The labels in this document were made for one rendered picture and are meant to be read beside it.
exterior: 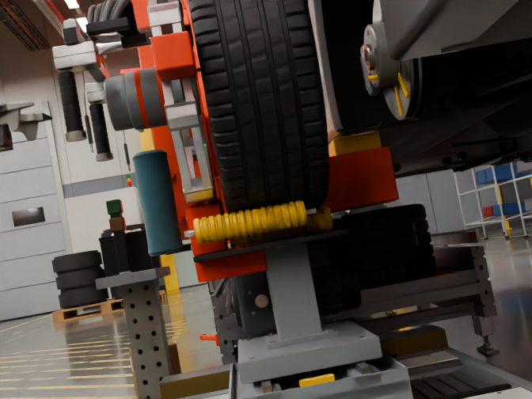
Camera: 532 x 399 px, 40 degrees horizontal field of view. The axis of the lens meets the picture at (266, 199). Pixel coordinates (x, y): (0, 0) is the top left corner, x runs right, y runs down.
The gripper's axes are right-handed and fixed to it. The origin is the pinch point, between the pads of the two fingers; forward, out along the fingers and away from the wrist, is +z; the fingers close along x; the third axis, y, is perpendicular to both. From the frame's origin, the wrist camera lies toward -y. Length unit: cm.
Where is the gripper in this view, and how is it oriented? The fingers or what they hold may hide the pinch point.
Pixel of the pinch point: (43, 108)
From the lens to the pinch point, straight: 166.9
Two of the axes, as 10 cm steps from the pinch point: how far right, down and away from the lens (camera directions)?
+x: 0.4, -0.9, -10.0
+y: 1.8, 9.8, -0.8
